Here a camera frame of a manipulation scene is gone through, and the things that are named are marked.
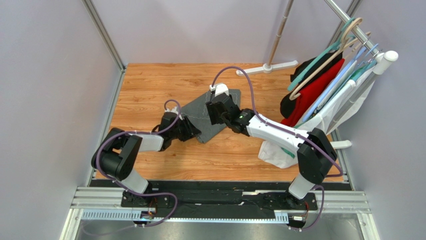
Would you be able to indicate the grey felt napkin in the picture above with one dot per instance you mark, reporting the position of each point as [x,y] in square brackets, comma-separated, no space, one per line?
[197,113]

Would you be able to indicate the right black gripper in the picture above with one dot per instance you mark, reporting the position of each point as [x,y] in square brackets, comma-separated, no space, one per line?
[214,111]

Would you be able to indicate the teal hanger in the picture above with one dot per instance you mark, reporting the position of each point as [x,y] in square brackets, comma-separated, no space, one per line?
[324,58]

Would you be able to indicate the red garment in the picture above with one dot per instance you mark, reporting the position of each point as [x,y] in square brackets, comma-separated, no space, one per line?
[309,94]

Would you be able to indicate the light blue hanger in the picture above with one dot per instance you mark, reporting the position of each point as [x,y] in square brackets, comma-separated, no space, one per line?
[352,71]

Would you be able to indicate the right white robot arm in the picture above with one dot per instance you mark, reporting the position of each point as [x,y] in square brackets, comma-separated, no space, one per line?
[313,151]

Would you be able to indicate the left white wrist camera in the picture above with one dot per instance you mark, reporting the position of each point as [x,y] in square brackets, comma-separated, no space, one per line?
[176,110]

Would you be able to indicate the wooden hanger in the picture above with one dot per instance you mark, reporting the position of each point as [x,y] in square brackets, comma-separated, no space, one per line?
[345,40]

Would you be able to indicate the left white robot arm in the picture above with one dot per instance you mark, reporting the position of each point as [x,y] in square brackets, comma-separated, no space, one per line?
[116,155]

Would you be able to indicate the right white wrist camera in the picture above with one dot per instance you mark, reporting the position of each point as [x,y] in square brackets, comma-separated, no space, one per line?
[218,89]

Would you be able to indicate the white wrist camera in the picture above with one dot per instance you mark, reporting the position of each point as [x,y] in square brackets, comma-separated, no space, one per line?
[218,89]
[176,110]

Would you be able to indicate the white garment with green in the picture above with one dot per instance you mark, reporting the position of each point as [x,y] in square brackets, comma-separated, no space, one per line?
[283,153]

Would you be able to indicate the black garment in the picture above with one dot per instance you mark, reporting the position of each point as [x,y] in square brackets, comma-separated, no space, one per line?
[287,106]

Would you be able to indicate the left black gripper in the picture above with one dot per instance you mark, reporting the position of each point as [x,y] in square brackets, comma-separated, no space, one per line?
[190,130]

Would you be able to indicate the white clothes rack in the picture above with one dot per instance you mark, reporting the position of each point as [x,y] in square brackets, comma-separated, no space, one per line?
[382,60]

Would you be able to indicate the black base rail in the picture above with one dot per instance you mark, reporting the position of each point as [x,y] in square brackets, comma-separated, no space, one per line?
[220,199]

